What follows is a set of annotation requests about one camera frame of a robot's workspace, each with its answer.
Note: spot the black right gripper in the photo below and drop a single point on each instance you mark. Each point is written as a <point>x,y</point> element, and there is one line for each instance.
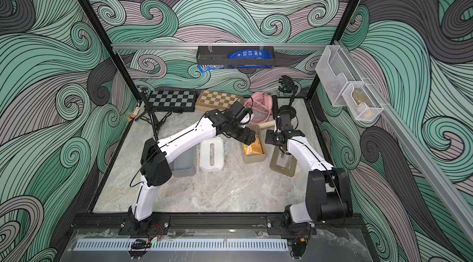
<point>271,137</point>

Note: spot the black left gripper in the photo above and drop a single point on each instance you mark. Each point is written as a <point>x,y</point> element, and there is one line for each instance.
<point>249,141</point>

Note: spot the orange tissue paper pack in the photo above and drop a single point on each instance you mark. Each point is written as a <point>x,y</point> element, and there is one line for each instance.
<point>253,149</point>

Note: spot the khaki tissue box base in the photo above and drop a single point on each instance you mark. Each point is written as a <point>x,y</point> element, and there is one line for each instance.
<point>260,137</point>

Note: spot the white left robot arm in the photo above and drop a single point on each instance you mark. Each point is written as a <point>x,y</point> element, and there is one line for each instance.
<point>157,154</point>

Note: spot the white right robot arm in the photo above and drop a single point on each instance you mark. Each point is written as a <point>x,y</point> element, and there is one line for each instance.
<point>328,193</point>

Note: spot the white tissue box lid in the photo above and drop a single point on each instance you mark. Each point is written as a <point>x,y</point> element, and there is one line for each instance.
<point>212,155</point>

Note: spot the wooden chessboard box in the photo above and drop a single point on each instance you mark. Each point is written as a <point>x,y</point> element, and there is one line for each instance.
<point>209,100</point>

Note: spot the grey tissue box base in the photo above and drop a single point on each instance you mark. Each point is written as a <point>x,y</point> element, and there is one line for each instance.
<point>184,165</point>

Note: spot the wooden pestle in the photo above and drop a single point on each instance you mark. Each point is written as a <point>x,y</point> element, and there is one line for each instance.
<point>270,124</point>

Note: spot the black remote control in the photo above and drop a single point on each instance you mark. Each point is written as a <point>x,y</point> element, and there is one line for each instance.
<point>275,106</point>

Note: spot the pink mesh food cover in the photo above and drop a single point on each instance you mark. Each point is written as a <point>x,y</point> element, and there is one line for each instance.
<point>261,104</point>

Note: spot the black hand model stand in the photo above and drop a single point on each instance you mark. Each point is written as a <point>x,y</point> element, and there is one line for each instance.
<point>288,86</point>

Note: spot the black green chessboard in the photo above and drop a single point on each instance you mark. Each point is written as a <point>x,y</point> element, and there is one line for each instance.
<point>175,101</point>

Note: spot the blue plastic package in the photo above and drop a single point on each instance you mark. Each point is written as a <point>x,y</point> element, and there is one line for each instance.
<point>250,54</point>

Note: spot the black tripod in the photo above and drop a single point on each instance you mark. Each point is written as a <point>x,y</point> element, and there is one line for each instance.
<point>148,110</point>

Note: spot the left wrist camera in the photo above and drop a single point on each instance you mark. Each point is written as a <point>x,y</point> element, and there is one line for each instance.
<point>242,115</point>

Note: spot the clear wall bin large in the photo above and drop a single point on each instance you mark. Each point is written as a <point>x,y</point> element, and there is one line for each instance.
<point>336,71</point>

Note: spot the clear wall bin small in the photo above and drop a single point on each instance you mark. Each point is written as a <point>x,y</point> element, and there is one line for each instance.
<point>363,105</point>

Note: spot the black wall shelf basket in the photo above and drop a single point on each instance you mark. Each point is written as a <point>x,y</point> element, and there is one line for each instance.
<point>210,55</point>

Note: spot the white slotted cable duct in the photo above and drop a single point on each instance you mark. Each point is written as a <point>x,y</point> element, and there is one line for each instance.
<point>180,245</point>

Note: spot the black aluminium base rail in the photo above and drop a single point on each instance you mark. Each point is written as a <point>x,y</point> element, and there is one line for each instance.
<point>275,224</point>

